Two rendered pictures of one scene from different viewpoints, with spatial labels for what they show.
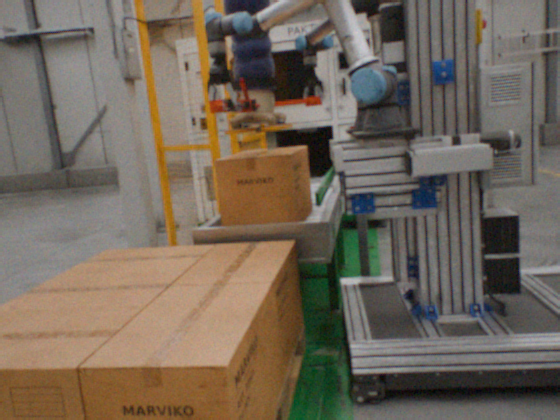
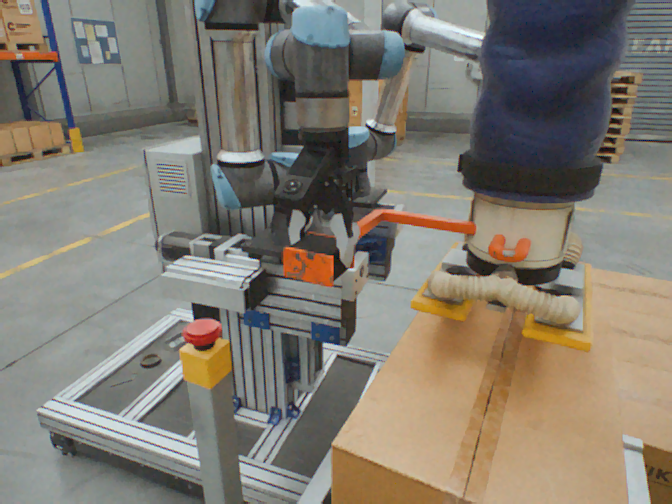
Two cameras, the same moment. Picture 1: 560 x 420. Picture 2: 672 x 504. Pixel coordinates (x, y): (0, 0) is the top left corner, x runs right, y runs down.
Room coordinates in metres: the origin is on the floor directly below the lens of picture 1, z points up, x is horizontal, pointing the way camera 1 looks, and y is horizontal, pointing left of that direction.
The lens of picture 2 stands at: (3.50, -0.11, 1.49)
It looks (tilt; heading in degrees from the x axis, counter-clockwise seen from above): 23 degrees down; 194
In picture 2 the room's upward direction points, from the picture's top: straight up
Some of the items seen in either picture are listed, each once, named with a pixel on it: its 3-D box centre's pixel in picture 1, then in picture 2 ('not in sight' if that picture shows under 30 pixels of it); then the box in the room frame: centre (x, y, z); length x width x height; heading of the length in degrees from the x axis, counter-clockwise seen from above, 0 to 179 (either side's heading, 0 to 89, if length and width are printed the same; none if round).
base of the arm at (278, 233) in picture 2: (369, 117); (295, 220); (2.38, -0.50, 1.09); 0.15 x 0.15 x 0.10
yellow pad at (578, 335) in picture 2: (242, 127); (562, 288); (2.65, 0.12, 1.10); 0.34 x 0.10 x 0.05; 167
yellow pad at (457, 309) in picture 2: (277, 124); (460, 268); (2.61, -0.06, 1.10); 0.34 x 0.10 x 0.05; 167
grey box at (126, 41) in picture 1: (129, 55); not in sight; (3.32, 0.83, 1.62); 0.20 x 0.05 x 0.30; 168
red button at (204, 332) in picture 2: not in sight; (203, 335); (2.87, -0.52, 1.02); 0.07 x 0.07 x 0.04
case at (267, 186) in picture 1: (268, 187); (483, 450); (2.74, 0.02, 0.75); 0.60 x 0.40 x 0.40; 167
